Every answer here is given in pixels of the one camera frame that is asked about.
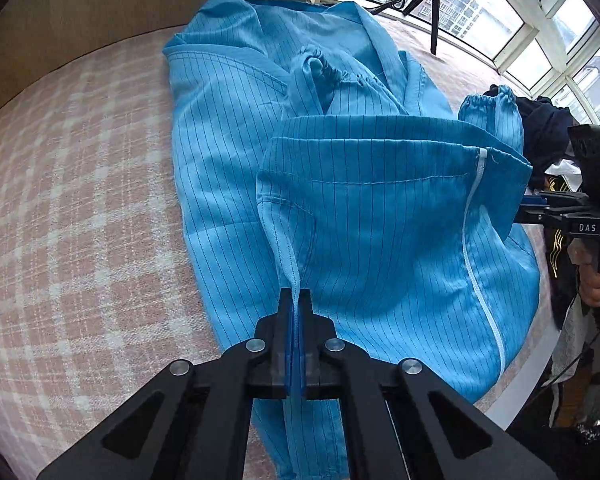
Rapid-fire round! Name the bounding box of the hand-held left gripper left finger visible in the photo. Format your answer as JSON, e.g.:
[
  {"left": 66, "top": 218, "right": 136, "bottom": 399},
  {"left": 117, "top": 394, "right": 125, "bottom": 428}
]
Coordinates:
[{"left": 36, "top": 287, "right": 301, "bottom": 480}]

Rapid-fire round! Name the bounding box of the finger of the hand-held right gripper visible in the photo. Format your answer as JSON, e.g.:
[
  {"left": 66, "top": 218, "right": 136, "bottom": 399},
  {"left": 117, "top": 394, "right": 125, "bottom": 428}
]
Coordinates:
[{"left": 514, "top": 187, "right": 583, "bottom": 229}]

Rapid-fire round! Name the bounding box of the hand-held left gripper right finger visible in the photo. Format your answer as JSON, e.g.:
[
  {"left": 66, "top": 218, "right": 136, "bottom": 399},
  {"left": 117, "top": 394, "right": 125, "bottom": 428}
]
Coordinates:
[{"left": 298, "top": 288, "right": 561, "bottom": 480}]

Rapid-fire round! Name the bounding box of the blue pinstriped work coat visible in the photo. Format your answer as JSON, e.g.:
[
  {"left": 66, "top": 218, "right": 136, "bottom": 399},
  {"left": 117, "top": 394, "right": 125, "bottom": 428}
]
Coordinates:
[{"left": 162, "top": 0, "right": 541, "bottom": 479}]

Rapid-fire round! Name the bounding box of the person's right hand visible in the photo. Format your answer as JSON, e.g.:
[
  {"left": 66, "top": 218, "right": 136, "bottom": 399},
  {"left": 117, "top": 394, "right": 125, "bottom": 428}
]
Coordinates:
[{"left": 567, "top": 239, "right": 600, "bottom": 311}]

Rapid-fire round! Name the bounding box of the black garment with yellow stripes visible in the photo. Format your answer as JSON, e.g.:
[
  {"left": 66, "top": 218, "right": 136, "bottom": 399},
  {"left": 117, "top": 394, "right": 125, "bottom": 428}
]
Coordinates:
[{"left": 541, "top": 175, "right": 588, "bottom": 323}]

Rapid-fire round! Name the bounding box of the dark navy garment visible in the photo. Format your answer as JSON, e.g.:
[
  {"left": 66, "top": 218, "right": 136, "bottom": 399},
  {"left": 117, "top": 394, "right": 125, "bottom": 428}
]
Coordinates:
[{"left": 481, "top": 85, "right": 580, "bottom": 183}]

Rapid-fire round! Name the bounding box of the white lace cloth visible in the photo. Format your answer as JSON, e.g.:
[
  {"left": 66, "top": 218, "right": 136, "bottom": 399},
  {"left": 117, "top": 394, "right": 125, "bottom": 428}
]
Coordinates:
[{"left": 550, "top": 296, "right": 600, "bottom": 388}]

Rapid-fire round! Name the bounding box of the window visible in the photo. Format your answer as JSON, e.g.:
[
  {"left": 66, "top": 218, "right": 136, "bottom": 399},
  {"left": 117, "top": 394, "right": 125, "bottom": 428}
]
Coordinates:
[{"left": 307, "top": 0, "right": 600, "bottom": 128}]

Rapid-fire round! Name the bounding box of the black tripod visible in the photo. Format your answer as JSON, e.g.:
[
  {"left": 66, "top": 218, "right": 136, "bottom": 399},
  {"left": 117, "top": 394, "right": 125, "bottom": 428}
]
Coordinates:
[{"left": 369, "top": 0, "right": 445, "bottom": 56}]

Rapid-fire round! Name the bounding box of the pink plaid blanket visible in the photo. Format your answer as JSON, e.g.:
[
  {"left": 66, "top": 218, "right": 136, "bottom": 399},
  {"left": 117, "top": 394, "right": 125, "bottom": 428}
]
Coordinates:
[{"left": 0, "top": 14, "right": 557, "bottom": 480}]

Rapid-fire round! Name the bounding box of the person's dark patterned sweater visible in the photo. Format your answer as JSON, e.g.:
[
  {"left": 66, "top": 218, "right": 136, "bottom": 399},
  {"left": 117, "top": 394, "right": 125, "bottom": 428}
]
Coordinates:
[{"left": 505, "top": 390, "right": 600, "bottom": 480}]

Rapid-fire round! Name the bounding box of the light wooden back panel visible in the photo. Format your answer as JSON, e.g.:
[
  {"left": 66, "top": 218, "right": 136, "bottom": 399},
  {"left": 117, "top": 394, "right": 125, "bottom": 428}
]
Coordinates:
[{"left": 0, "top": 0, "right": 317, "bottom": 117}]

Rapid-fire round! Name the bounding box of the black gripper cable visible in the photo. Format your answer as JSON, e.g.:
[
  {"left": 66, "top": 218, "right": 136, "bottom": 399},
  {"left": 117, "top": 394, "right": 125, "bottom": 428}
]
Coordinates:
[{"left": 542, "top": 305, "right": 600, "bottom": 388}]

